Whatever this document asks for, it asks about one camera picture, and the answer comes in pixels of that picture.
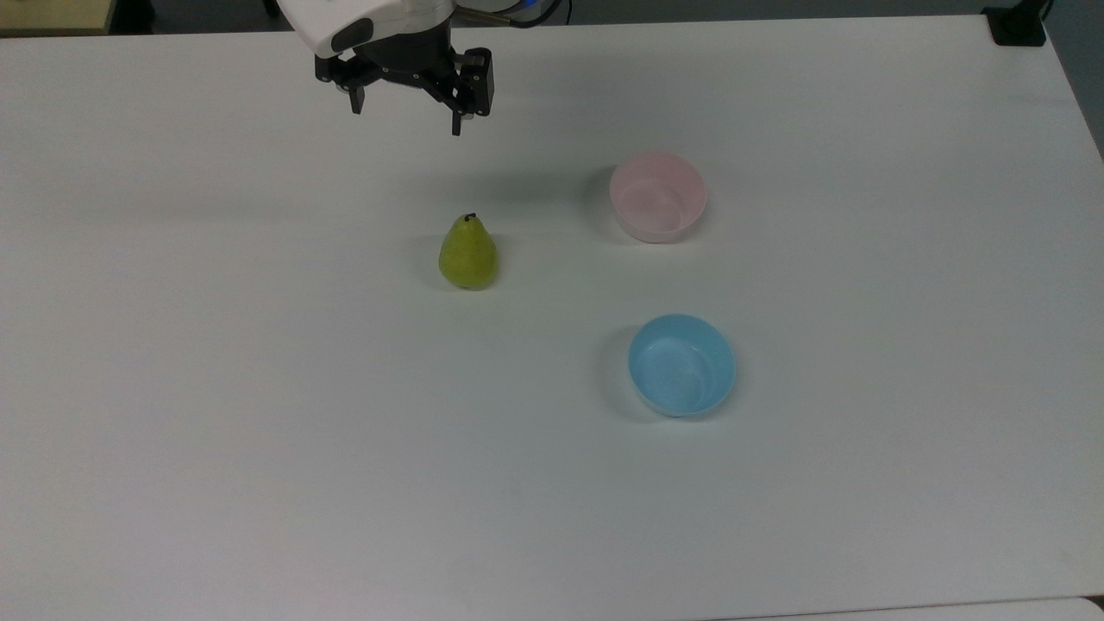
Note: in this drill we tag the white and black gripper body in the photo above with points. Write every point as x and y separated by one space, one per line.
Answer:
405 52

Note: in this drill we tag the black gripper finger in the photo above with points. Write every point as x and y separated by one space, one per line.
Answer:
458 121
356 99

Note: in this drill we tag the green pear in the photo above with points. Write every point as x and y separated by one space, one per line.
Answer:
467 257

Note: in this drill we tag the pink bowl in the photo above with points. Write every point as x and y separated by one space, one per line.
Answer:
657 200

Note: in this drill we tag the blue bowl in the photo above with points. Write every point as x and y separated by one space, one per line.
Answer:
682 366

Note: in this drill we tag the black stand leg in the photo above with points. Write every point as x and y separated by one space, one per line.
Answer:
270 7

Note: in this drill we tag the light wooden cabinet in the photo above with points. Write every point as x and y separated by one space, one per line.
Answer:
52 15

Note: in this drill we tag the black table clamp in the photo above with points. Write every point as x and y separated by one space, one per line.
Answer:
1016 26

